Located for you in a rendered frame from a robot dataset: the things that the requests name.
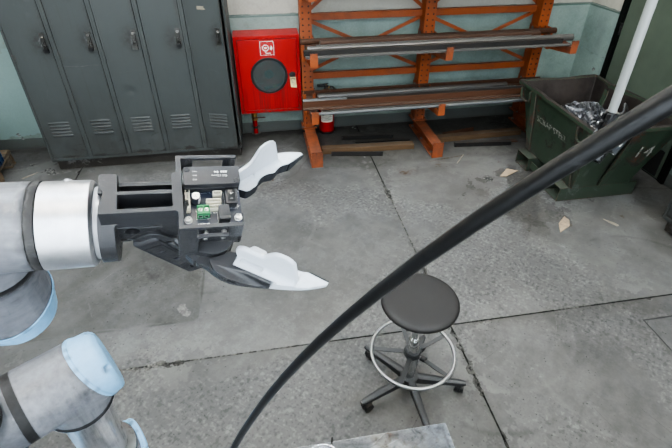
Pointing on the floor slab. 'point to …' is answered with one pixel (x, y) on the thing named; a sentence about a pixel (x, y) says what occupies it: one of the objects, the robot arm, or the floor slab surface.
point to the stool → (416, 301)
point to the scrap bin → (572, 95)
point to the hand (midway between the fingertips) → (314, 218)
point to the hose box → (271, 73)
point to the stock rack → (427, 40)
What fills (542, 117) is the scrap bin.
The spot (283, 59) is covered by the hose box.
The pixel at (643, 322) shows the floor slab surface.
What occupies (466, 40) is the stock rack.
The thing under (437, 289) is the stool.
